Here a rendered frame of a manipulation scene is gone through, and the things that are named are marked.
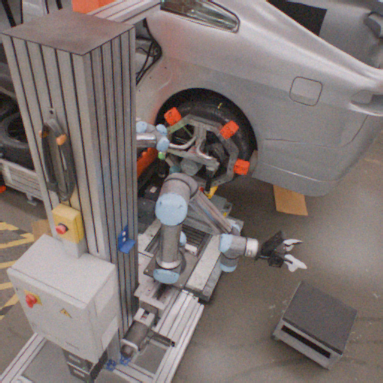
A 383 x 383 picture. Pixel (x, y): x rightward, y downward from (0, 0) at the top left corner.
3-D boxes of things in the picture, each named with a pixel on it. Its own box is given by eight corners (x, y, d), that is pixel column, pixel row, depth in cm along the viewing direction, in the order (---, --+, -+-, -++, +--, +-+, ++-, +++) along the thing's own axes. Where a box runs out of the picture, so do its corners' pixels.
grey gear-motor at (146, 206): (172, 209, 323) (174, 179, 299) (149, 241, 293) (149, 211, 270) (154, 201, 327) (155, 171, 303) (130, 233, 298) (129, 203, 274)
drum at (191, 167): (209, 161, 263) (211, 146, 253) (197, 178, 248) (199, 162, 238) (191, 155, 266) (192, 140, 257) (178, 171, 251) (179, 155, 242)
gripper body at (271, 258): (281, 256, 156) (253, 250, 157) (286, 241, 152) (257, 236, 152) (282, 268, 150) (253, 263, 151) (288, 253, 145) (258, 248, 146)
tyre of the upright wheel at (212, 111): (274, 145, 262) (213, 74, 248) (265, 162, 245) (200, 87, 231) (213, 182, 307) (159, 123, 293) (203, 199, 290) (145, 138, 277)
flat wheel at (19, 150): (-10, 167, 314) (-17, 144, 298) (18, 126, 362) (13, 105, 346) (66, 172, 317) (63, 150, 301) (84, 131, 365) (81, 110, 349)
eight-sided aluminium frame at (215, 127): (230, 191, 271) (244, 130, 235) (227, 197, 267) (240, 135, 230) (164, 168, 285) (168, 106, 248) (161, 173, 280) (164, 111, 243)
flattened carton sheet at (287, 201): (300, 178, 382) (301, 176, 380) (307, 216, 342) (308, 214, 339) (272, 175, 382) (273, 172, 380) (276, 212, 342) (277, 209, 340)
